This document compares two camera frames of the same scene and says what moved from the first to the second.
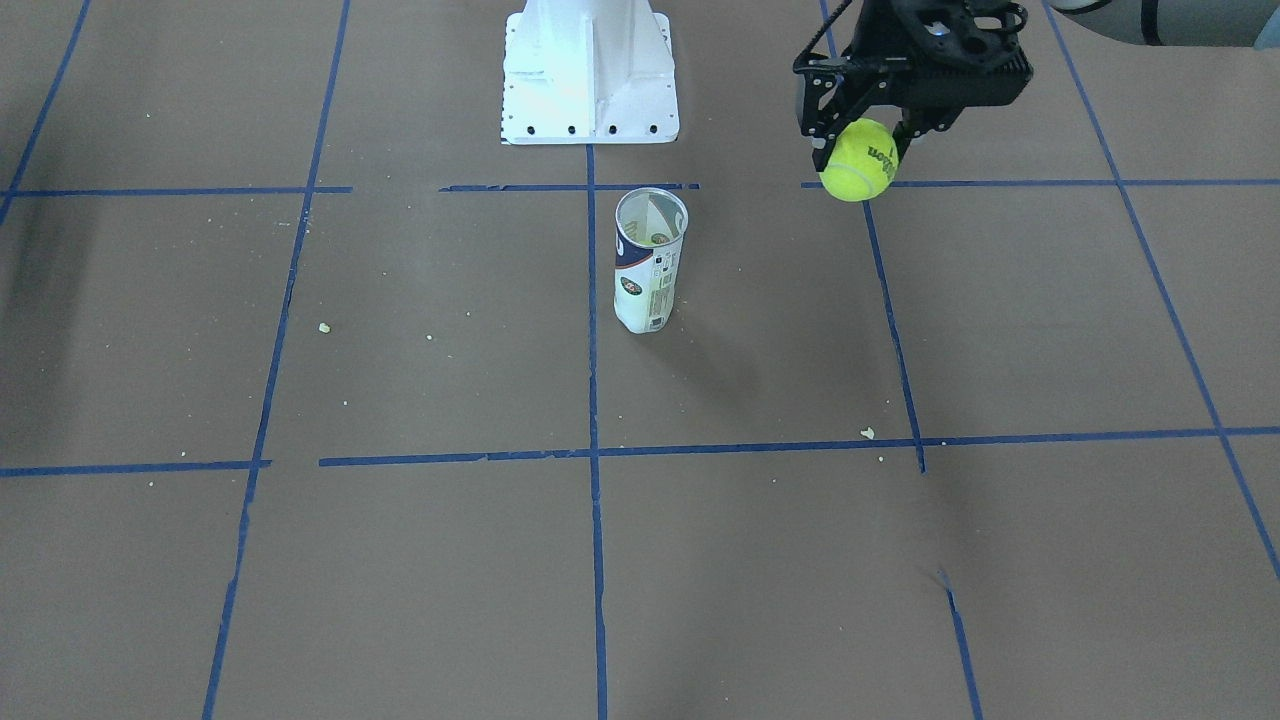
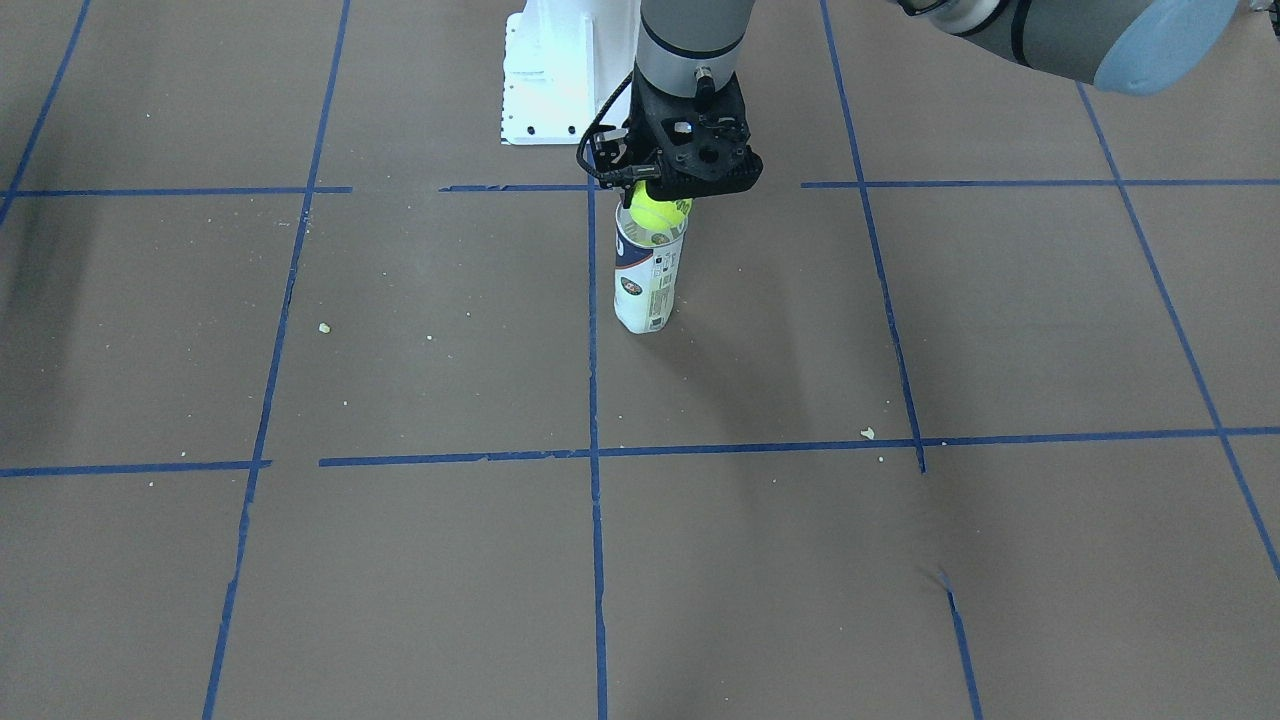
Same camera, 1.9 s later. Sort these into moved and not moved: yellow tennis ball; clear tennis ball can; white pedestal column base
Moved: yellow tennis ball
Not moved: clear tennis ball can; white pedestal column base
